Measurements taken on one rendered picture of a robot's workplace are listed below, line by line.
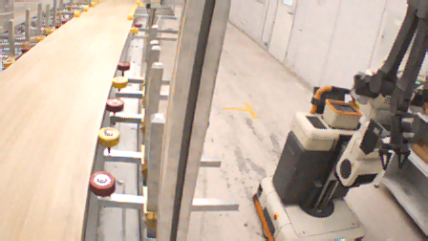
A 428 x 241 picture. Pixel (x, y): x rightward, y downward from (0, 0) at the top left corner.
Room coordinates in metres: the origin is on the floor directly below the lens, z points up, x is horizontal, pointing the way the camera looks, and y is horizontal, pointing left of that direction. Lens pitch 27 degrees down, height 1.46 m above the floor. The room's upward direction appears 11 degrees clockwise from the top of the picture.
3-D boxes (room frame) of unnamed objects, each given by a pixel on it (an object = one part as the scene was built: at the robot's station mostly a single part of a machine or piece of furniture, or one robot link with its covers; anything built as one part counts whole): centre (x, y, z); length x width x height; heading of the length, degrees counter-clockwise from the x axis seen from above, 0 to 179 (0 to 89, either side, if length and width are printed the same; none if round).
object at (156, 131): (0.60, 0.12, 0.90); 0.04 x 0.04 x 0.48; 17
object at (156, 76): (0.84, 0.19, 0.94); 0.04 x 0.04 x 0.48; 17
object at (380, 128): (1.14, -0.84, 0.99); 0.28 x 0.16 x 0.22; 106
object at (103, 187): (0.59, 0.27, 0.85); 0.08 x 0.08 x 0.11
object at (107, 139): (0.83, 0.35, 0.85); 0.08 x 0.08 x 0.11
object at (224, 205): (0.65, 0.09, 0.82); 0.43 x 0.03 x 0.04; 107
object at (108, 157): (0.89, 0.16, 0.81); 0.43 x 0.03 x 0.04; 107
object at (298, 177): (1.51, -0.73, 0.59); 0.55 x 0.34 x 0.83; 106
